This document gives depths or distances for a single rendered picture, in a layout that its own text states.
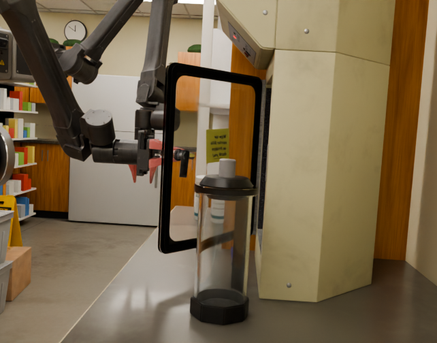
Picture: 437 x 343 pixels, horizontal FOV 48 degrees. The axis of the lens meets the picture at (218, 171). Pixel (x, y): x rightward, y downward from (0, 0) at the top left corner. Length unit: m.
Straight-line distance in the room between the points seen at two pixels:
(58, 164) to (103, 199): 0.72
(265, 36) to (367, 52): 0.22
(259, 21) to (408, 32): 0.54
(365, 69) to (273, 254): 0.41
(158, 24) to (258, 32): 0.61
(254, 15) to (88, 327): 0.61
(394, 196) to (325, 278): 0.44
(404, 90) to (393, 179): 0.23
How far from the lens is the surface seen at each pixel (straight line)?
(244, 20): 0.93
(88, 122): 1.08
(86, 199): 6.15
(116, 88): 6.00
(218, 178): 0.80
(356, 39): 1.00
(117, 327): 0.83
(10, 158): 1.63
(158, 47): 1.45
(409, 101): 1.36
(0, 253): 3.37
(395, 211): 1.36
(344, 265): 1.03
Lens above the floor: 1.26
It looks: 5 degrees down
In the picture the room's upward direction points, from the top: 3 degrees clockwise
